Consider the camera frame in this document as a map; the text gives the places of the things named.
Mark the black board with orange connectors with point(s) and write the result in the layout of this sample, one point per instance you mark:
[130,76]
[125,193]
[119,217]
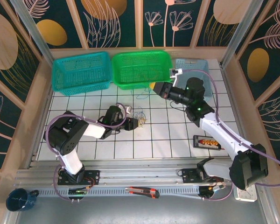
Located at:
[206,142]

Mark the green plastic mesh basket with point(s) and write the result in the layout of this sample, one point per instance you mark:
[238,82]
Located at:
[130,60]

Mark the teal plastic mesh basket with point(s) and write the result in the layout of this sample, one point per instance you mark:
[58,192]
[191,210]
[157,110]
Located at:
[81,74]

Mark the dark blue mug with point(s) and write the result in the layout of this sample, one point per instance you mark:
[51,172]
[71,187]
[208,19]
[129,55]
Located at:
[16,200]

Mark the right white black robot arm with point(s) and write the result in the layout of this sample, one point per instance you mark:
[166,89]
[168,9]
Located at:
[220,140]

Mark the light blue plastic basket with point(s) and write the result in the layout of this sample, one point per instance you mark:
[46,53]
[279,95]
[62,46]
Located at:
[193,63]

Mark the aluminium mounting rail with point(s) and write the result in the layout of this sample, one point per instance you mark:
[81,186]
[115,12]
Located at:
[140,173]

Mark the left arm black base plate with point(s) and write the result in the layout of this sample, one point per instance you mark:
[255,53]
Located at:
[94,173]

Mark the small controller board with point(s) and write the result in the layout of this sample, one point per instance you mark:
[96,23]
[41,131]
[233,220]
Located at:
[78,191]
[208,190]

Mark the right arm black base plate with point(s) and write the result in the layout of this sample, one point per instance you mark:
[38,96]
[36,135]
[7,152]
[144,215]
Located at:
[187,173]

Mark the aluminium frame post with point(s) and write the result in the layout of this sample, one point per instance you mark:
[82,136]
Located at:
[238,35]
[35,35]

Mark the white square alarm clock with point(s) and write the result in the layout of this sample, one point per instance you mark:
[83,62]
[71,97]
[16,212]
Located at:
[247,196]

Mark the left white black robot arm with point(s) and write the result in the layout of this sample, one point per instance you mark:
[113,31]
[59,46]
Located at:
[70,161]

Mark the red black box cutter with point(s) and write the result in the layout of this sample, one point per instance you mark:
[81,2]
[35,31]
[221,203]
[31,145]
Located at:
[142,191]

